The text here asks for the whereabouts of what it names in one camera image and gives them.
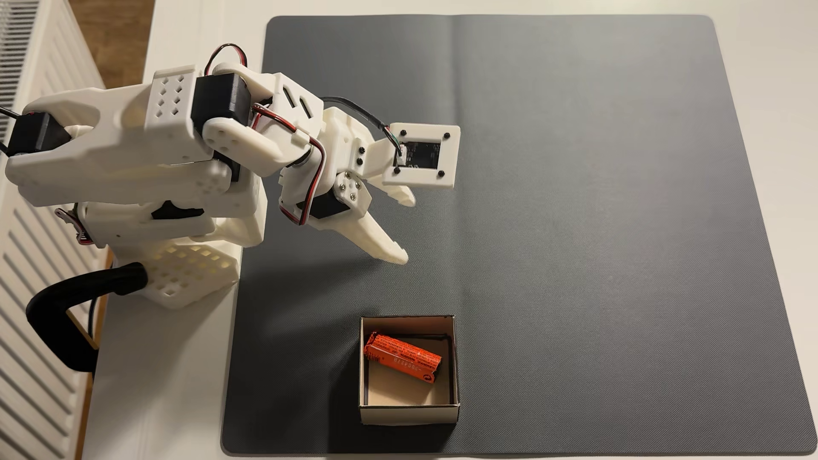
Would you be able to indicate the red cylinder object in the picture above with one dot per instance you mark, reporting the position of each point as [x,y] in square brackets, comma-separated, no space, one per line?
[402,356]

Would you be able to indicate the small open cardboard box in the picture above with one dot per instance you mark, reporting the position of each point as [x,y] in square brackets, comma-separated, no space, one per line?
[409,393]

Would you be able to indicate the dark grey table mat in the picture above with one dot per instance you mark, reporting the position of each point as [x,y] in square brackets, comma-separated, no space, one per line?
[607,255]

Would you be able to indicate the black table clamp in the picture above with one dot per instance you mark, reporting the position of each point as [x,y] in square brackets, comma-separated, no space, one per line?
[51,313]

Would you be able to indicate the white radiator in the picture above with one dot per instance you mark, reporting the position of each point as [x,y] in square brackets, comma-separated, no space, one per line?
[38,332]

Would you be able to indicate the white square camera box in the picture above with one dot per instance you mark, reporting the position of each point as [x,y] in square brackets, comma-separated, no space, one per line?
[447,156]

